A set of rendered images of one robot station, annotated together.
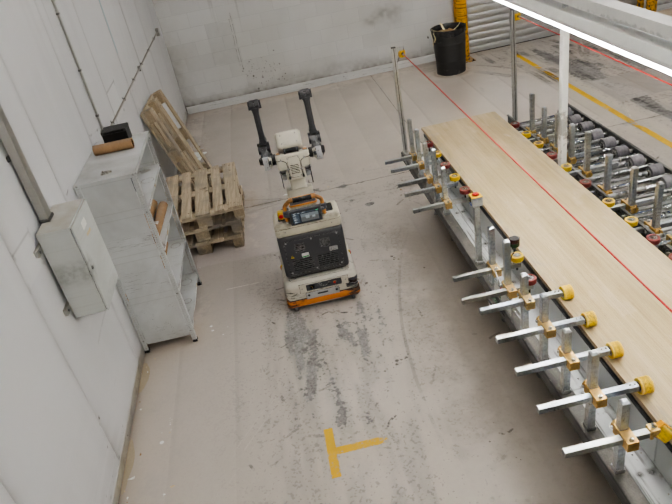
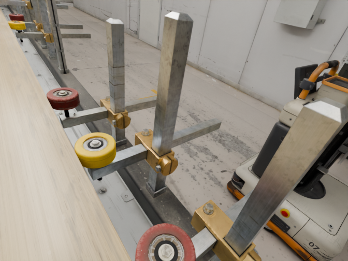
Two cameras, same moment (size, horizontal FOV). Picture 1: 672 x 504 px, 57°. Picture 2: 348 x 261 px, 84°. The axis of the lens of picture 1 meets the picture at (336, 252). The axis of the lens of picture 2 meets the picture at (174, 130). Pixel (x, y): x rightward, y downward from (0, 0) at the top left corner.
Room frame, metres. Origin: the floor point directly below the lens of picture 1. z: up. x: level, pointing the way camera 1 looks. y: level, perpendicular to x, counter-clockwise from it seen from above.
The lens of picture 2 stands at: (4.76, -1.12, 1.18)
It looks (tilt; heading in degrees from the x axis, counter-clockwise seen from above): 35 degrees down; 139
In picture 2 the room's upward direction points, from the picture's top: 10 degrees clockwise
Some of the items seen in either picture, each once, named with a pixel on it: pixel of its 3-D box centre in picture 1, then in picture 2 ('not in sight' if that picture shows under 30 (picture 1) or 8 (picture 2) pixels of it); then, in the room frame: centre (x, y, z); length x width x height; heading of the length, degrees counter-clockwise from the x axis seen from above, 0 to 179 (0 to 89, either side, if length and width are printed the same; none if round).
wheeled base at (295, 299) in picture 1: (318, 270); (292, 192); (4.64, 0.19, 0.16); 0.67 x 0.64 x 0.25; 2
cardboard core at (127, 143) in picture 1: (113, 146); not in sight; (4.73, 1.53, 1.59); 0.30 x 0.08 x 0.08; 93
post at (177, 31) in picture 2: (435, 176); (163, 131); (4.47, -0.90, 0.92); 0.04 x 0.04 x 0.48; 3
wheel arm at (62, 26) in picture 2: (497, 293); (51, 26); (2.93, -0.89, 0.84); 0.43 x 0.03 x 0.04; 93
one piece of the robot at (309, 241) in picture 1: (309, 234); (313, 137); (4.54, 0.18, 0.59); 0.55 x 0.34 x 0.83; 92
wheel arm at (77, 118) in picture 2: (440, 205); (126, 107); (4.18, -0.86, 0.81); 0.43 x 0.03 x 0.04; 93
